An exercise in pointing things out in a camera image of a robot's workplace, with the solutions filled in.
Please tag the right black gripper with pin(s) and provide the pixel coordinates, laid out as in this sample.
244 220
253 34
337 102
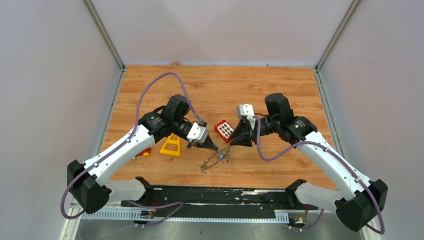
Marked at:
243 128

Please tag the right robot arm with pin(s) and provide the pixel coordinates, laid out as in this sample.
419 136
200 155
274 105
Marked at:
357 199

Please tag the yellow triangular toy block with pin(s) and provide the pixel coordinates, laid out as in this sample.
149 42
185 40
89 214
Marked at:
171 146

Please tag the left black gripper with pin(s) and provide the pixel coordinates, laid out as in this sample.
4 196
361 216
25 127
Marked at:
208 143

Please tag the white slotted cable duct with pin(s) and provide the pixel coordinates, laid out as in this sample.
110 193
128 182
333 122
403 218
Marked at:
142 215

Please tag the grey metal keyring disc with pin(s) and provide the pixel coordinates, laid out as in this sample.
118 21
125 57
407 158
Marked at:
212 161

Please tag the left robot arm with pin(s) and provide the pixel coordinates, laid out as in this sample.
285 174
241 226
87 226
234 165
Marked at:
90 183

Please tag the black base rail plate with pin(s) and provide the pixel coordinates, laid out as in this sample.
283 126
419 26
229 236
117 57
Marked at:
220 202

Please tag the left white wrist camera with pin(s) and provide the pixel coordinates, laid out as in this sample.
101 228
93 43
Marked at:
197 133

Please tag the red window toy block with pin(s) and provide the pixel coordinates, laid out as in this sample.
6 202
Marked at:
224 130

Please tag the small red yellow toy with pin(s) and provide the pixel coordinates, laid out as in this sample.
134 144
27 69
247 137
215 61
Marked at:
145 153

